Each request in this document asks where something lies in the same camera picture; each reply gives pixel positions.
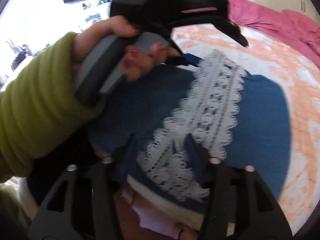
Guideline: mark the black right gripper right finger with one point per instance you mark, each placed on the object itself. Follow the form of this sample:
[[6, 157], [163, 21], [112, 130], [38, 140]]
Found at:
[[240, 204]]

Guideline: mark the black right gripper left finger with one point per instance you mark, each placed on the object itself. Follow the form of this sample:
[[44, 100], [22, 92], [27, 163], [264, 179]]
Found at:
[[80, 205]]

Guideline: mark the blue denim pants lace trim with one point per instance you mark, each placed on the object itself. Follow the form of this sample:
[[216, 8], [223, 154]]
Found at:
[[236, 116]]

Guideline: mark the green sleeved left forearm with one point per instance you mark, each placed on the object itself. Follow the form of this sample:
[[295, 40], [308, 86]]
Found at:
[[39, 109]]

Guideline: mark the left hand red nails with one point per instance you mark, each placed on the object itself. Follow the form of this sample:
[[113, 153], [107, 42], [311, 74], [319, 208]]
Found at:
[[135, 62]]

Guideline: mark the peach bear pattern blanket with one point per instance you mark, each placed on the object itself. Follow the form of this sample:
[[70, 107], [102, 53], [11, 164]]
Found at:
[[299, 81]]

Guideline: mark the pink crumpled duvet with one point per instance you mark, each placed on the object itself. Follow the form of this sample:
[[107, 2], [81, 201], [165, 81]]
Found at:
[[290, 27]]

